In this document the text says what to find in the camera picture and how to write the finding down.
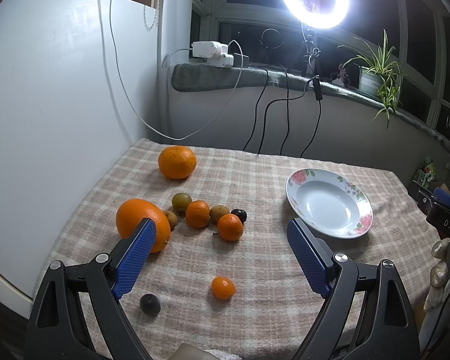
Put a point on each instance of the black power adapter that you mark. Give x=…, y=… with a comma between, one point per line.
x=240, y=61

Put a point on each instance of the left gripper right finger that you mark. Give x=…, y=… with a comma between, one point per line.
x=366, y=312

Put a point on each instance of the gloved right hand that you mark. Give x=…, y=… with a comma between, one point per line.
x=439, y=276

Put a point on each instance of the ring light stand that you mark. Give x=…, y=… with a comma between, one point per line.
x=312, y=58

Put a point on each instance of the dark plum front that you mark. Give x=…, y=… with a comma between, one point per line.
x=150, y=305

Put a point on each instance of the small kumquat orange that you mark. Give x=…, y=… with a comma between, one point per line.
x=222, y=288

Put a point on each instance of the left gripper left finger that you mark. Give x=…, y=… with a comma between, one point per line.
x=57, y=328

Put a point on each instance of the checkered beige tablecloth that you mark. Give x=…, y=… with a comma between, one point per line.
x=273, y=306

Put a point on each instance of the grey windowsill cloth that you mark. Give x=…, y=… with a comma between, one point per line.
x=187, y=78

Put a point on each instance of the white power strip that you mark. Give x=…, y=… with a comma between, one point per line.
x=215, y=53

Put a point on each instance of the white refrigerator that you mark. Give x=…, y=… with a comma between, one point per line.
x=77, y=81

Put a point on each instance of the green snack bag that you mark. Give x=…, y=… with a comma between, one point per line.
x=426, y=174

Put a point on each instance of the spider plant in pot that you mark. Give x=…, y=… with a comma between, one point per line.
x=380, y=65

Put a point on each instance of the small purple flower plant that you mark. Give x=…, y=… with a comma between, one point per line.
x=341, y=77

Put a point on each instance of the large orange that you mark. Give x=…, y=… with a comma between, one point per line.
x=133, y=211
x=177, y=162

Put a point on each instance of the floral white plate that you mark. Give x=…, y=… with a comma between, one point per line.
x=329, y=203

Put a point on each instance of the brown kiwi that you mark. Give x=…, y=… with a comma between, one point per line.
x=172, y=219
x=216, y=212

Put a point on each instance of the dark plum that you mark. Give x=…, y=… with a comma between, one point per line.
x=241, y=214
x=150, y=305

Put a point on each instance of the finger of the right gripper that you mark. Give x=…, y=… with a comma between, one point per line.
x=442, y=196

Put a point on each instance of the green kiwi top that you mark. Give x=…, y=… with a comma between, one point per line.
x=180, y=203

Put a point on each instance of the mandarin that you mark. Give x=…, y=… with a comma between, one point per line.
x=230, y=228
x=197, y=214

